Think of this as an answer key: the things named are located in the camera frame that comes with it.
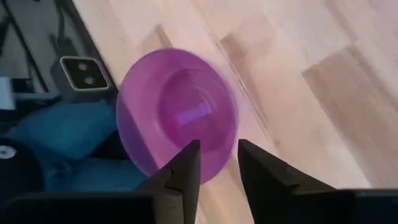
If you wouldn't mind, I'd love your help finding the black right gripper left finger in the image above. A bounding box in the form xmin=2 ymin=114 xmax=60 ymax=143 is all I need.
xmin=136 ymin=139 xmax=202 ymax=224

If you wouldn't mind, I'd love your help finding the purple plastic bowl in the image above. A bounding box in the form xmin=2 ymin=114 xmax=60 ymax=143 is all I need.
xmin=115 ymin=47 xmax=239 ymax=185

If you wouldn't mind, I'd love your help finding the grey table-level camera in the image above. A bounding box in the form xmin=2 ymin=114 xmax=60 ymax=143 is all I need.
xmin=58 ymin=55 xmax=112 ymax=92

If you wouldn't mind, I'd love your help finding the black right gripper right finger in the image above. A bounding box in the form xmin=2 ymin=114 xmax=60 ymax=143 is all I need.
xmin=237 ymin=138 xmax=343 ymax=224

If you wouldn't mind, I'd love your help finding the person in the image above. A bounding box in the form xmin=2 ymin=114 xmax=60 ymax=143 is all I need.
xmin=8 ymin=100 xmax=150 ymax=193

